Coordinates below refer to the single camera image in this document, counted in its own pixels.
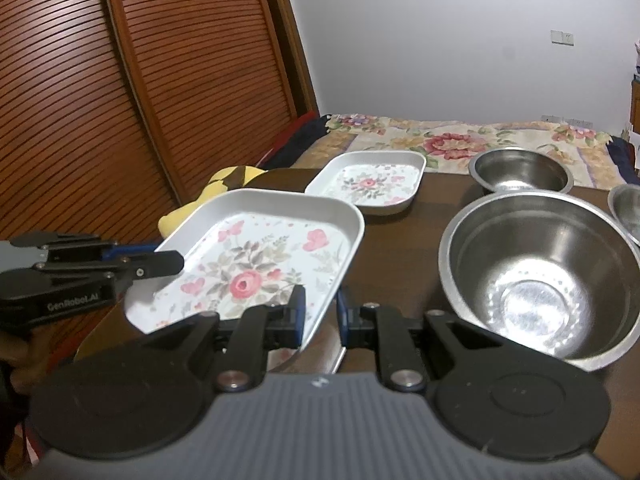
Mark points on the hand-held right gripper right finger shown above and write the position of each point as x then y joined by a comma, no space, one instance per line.
342,317

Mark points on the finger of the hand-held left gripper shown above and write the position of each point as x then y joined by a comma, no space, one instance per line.
132,251
155,265

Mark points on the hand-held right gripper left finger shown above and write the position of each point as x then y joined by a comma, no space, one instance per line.
299,312

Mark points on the large floral white plate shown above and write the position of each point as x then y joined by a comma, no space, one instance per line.
250,260

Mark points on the small floral white plate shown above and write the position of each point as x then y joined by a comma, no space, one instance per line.
370,180

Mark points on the large steel bowl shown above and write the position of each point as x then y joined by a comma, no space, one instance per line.
535,280

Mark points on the medium steel bowl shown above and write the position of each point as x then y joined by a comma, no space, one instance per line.
522,170

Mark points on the small steel bowl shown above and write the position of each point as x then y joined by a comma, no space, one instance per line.
629,212

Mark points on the yellow plush toy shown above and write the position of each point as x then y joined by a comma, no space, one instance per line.
220,182

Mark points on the louvred wooden wardrobe door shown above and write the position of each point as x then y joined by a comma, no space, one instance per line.
55,110
200,60

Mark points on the red cloth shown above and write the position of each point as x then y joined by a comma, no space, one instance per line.
287,135

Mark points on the wooden wardrobe side panel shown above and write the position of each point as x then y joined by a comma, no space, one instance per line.
290,40

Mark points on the white wall socket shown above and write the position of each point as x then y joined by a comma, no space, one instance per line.
581,122

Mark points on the white wall switch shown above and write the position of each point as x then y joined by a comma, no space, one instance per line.
562,37

